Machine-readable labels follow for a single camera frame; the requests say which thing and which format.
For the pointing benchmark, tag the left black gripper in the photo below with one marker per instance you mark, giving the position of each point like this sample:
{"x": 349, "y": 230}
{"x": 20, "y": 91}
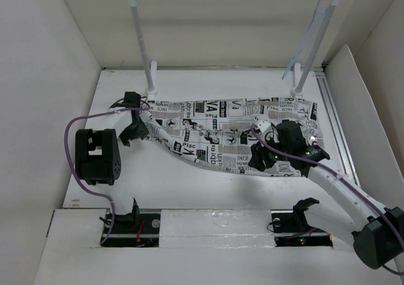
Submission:
{"x": 141, "y": 133}

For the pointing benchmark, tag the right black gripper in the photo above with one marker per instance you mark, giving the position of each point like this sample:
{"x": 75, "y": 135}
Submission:
{"x": 258, "y": 153}

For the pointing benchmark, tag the black white newspaper print trousers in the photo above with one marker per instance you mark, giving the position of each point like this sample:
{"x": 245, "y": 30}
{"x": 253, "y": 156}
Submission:
{"x": 217, "y": 133}

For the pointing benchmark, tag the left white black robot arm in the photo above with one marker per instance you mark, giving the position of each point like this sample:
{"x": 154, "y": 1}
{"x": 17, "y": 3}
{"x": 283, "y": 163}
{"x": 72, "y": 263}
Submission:
{"x": 97, "y": 160}

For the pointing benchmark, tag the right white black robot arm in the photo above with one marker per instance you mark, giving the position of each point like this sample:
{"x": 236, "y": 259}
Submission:
{"x": 374, "y": 230}

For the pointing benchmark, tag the clear blue plastic hanger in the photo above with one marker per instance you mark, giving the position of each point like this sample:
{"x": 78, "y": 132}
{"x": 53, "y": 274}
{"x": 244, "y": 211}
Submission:
{"x": 313, "y": 27}

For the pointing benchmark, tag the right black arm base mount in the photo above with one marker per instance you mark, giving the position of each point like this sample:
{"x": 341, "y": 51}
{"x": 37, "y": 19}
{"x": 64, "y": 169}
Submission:
{"x": 291, "y": 229}

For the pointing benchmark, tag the aluminium rail right side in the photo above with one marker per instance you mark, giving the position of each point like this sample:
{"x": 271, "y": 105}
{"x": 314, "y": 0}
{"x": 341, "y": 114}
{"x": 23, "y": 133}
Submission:
{"x": 343, "y": 150}

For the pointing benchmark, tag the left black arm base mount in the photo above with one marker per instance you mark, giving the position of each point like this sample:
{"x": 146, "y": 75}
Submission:
{"x": 137, "y": 229}

